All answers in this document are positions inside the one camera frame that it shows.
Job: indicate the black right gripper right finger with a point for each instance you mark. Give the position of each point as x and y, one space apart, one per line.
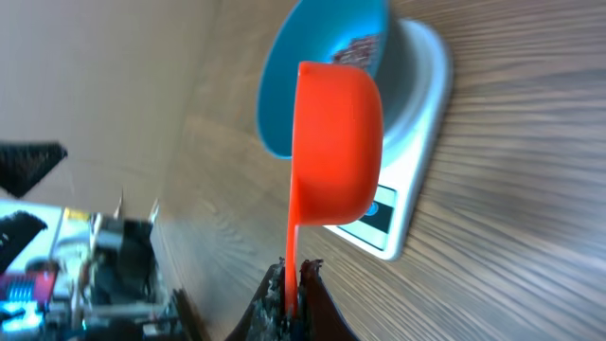
324 321

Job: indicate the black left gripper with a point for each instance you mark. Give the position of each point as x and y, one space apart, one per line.
122 268

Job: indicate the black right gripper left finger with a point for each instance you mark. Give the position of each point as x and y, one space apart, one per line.
263 318

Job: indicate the red scoop with blue handle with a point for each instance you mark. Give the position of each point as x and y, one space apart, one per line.
336 154

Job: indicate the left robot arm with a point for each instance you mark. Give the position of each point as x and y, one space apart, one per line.
42 293

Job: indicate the white digital kitchen scale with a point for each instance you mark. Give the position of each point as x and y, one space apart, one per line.
415 80

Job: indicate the red beans in bowl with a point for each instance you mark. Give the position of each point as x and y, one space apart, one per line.
360 52

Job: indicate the teal plastic bowl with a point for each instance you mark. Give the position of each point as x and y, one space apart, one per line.
314 31

